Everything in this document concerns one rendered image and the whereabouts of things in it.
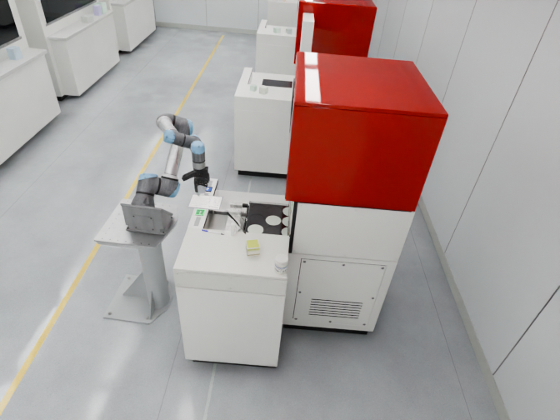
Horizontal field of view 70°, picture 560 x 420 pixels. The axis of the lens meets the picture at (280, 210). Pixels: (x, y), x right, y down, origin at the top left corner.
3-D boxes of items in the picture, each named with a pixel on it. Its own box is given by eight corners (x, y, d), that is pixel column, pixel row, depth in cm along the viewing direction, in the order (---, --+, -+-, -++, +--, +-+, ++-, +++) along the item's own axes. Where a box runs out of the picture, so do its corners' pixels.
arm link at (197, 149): (202, 138, 228) (206, 146, 222) (203, 155, 235) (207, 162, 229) (189, 140, 226) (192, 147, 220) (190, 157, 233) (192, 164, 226)
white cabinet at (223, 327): (282, 271, 350) (290, 196, 300) (276, 373, 274) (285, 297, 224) (210, 264, 350) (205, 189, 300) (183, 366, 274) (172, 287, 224)
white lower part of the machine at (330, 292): (359, 261, 366) (379, 188, 316) (371, 338, 302) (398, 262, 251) (282, 254, 366) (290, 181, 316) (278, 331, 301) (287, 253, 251)
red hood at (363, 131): (390, 143, 290) (412, 61, 254) (415, 212, 227) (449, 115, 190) (288, 134, 290) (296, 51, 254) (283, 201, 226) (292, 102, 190)
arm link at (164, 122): (154, 107, 259) (168, 127, 220) (171, 112, 265) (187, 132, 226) (149, 123, 262) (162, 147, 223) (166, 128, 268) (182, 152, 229)
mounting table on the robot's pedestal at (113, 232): (97, 255, 256) (92, 240, 248) (125, 212, 291) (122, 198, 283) (166, 263, 255) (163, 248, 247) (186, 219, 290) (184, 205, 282)
